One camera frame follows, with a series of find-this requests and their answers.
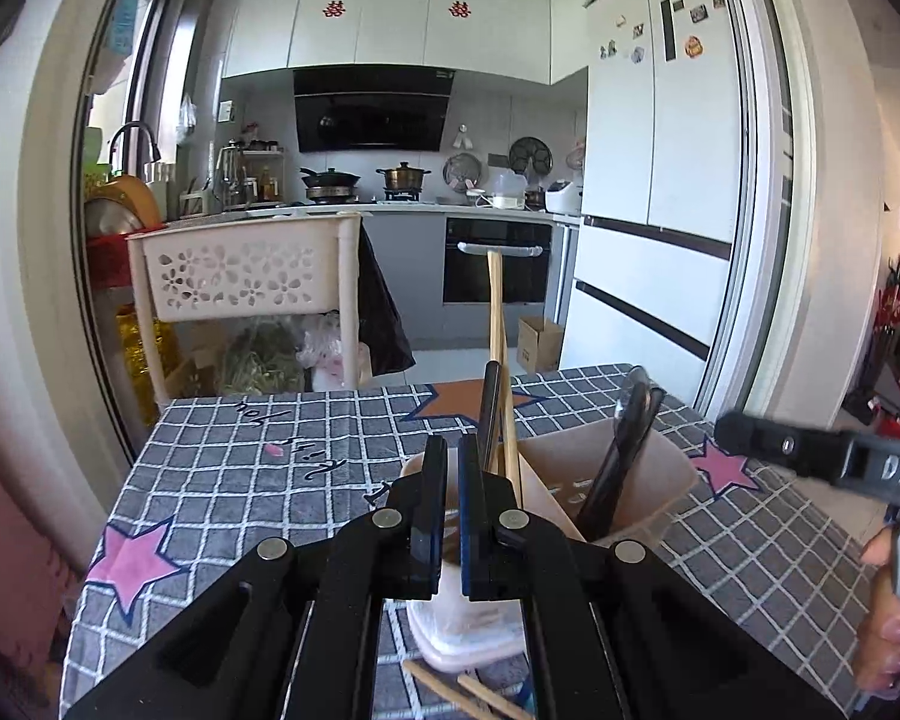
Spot white rice cooker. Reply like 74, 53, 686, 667
543, 179, 584, 215

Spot black plastic bag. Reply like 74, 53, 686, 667
355, 223, 416, 377

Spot curved kitchen faucet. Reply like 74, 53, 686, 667
106, 121, 163, 185

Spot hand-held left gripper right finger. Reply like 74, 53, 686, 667
457, 435, 846, 720

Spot gold foil item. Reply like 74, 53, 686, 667
115, 306, 182, 407

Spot black range hood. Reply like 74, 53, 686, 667
292, 65, 458, 153

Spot glass kettle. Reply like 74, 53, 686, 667
217, 141, 254, 212

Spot black built-in oven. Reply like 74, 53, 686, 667
442, 215, 555, 308

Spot grey checked star tablecloth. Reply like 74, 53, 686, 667
60, 363, 883, 720

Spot black-handled metal spoon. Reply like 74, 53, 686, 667
612, 364, 651, 466
573, 382, 666, 542
478, 361, 506, 475

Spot person's right hand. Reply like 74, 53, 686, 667
853, 526, 900, 692

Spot beige plastic storage cart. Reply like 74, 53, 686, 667
125, 211, 374, 400

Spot steel cooking pot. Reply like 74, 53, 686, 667
374, 160, 433, 201

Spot red hanging items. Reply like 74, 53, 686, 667
842, 253, 900, 437

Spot white food container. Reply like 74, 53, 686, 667
487, 171, 531, 212

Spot small cardboard box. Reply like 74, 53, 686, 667
517, 314, 567, 375

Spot wooden chopstick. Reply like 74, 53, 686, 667
487, 250, 512, 482
487, 250, 524, 509
401, 658, 497, 720
455, 673, 536, 720

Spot black wok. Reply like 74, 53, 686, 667
298, 166, 363, 201

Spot bag of green vegetables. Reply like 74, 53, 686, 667
217, 321, 306, 396

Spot white wall cabinets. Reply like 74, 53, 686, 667
220, 0, 591, 88

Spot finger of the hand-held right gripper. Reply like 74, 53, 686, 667
713, 409, 850, 482

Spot beige plastic utensil holder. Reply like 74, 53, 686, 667
397, 420, 700, 674

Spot white plastic bag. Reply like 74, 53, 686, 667
295, 313, 374, 392

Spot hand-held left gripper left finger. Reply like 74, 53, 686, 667
64, 433, 449, 720

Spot white refrigerator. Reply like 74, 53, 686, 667
558, 0, 760, 407

